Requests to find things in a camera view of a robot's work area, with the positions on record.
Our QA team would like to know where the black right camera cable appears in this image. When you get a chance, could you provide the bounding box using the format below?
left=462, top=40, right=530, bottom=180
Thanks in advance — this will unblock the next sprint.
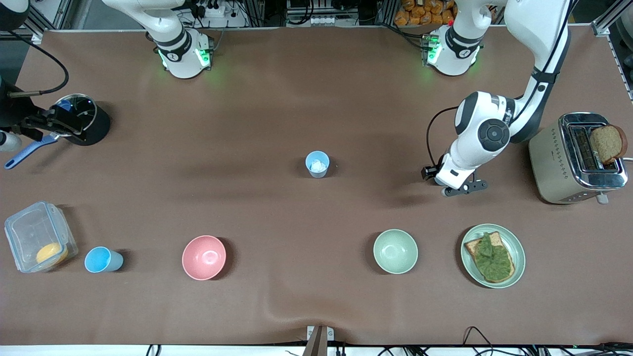
left=7, top=30, right=69, bottom=95

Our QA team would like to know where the glass lid with blue knob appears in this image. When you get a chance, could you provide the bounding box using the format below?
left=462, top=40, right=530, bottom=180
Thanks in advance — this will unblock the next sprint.
left=53, top=94, right=97, bottom=136

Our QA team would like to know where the green plate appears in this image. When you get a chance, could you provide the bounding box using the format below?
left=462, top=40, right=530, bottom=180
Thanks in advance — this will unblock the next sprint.
left=460, top=224, right=526, bottom=289

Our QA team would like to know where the aluminium frame profile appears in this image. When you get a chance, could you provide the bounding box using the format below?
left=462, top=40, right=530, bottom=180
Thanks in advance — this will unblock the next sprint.
left=591, top=0, right=633, bottom=36
left=25, top=0, right=75, bottom=39

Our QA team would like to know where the beige and chrome toaster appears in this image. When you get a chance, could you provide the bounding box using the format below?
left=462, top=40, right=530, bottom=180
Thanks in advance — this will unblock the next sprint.
left=528, top=112, right=629, bottom=205

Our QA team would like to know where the blue cup with white paper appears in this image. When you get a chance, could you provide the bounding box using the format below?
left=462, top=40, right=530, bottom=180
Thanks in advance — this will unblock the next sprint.
left=305, top=151, right=330, bottom=178

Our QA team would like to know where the pink bowl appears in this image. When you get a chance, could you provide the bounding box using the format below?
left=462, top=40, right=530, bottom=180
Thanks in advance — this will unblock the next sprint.
left=182, top=235, right=227, bottom=281

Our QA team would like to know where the bag of orange buns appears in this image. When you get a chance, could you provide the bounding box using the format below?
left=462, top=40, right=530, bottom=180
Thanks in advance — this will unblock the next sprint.
left=394, top=0, right=455, bottom=26

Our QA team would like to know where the black looped cable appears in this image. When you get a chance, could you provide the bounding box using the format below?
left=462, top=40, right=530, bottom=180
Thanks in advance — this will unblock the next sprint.
left=462, top=326, right=495, bottom=356

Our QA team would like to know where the black pot with blue handle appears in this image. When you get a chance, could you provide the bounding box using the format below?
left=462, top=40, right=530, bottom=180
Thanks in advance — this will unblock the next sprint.
left=4, top=94, right=111, bottom=170

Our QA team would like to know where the brown bread slice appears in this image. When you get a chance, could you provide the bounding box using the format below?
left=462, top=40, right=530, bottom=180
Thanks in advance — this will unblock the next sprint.
left=589, top=125, right=628, bottom=165

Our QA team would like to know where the green bowl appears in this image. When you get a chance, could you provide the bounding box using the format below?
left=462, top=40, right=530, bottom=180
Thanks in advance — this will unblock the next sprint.
left=373, top=229, right=419, bottom=274

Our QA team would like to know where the blue plastic cup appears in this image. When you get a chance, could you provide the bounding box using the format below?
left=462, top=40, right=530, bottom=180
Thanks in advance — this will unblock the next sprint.
left=84, top=246, right=124, bottom=273

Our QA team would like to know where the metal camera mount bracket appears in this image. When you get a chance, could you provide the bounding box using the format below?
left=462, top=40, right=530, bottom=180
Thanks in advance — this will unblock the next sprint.
left=303, top=325, right=335, bottom=356

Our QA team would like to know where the green lettuce leaf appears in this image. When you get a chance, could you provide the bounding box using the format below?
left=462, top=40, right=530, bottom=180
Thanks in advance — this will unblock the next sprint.
left=475, top=232, right=513, bottom=281

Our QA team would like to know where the bread slice under lettuce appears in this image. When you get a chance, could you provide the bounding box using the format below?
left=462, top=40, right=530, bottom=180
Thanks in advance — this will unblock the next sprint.
left=464, top=231, right=516, bottom=283

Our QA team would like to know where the yellow round food piece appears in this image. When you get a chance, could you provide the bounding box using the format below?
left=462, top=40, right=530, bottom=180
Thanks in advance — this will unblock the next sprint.
left=36, top=242, right=69, bottom=266

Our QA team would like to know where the clear plastic food container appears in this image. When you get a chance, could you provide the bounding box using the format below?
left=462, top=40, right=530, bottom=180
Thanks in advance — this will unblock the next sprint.
left=4, top=201, right=79, bottom=273

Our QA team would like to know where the white power strip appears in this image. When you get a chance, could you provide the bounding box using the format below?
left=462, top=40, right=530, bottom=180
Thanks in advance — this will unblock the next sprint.
left=195, top=2, right=226, bottom=18

